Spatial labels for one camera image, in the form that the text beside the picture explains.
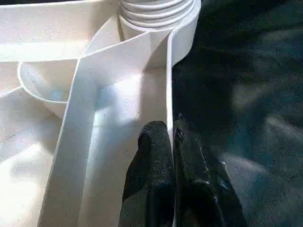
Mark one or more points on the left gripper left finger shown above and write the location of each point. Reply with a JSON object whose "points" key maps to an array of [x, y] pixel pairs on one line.
{"points": [[151, 177]]}

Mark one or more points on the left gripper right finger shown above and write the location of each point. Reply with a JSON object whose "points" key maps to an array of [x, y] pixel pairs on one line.
{"points": [[201, 189]]}

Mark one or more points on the white plastic table top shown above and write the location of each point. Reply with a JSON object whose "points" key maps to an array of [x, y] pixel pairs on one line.
{"points": [[71, 142]]}

